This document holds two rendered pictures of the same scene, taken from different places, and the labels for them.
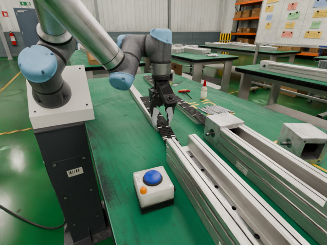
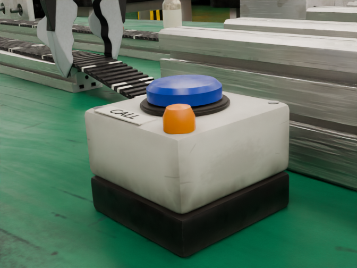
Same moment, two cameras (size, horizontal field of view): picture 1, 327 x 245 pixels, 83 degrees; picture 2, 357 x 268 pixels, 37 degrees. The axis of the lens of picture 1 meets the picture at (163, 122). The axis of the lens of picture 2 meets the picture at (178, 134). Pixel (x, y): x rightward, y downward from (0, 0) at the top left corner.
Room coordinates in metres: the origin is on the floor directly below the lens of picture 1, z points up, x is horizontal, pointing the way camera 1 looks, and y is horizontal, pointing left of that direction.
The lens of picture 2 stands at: (0.08, 0.12, 0.91)
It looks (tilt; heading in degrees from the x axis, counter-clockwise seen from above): 17 degrees down; 340
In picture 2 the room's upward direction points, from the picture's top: 3 degrees counter-clockwise
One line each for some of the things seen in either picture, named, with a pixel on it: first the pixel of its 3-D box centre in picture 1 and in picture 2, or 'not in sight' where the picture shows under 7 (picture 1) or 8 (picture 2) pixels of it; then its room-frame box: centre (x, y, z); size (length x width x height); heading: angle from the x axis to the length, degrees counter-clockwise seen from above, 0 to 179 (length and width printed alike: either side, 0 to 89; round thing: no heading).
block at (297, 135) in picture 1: (297, 142); not in sight; (0.51, -0.44, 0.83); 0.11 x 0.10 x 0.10; 89
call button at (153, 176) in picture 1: (152, 177); (184, 98); (0.33, 0.03, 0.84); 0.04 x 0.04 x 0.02
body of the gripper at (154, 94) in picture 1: (160, 89); not in sight; (0.70, 0.01, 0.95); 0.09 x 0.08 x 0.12; 20
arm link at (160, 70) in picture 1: (160, 69); not in sight; (0.70, 0.01, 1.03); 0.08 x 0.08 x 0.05
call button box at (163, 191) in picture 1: (156, 186); (198, 151); (0.33, 0.02, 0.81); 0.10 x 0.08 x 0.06; 110
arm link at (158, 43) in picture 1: (160, 45); not in sight; (0.70, 0.01, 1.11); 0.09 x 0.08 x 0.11; 77
